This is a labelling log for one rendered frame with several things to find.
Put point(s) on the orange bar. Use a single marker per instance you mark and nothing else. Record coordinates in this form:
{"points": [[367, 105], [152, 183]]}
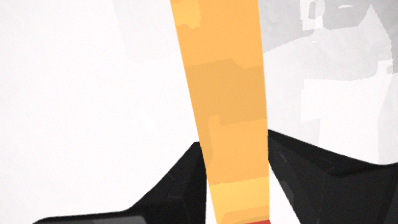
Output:
{"points": [[221, 49]]}

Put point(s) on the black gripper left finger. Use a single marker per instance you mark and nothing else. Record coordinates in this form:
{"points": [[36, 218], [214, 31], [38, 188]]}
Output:
{"points": [[180, 197]]}

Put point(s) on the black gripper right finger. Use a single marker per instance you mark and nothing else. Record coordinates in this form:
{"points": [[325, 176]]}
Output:
{"points": [[324, 187]]}

